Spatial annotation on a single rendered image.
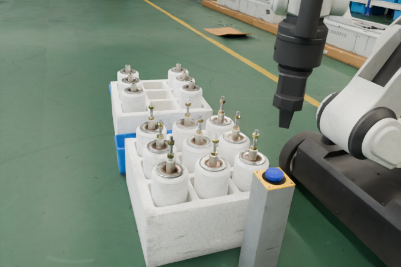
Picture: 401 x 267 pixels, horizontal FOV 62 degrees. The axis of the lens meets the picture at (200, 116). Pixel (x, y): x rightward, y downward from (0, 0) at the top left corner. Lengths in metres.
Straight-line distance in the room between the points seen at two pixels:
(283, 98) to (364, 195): 0.50
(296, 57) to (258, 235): 0.42
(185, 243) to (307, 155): 0.50
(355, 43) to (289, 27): 2.57
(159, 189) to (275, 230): 0.30
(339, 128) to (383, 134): 0.10
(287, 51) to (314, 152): 0.61
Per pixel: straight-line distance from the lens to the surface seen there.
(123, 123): 1.33
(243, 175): 0.93
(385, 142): 0.90
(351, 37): 3.20
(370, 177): 1.13
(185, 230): 0.92
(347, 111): 0.90
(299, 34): 0.59
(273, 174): 0.76
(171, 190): 0.85
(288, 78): 0.63
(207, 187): 0.90
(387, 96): 0.91
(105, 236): 1.07
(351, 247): 1.16
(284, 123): 0.70
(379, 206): 1.03
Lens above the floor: 0.75
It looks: 26 degrees down
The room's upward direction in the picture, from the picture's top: 4 degrees clockwise
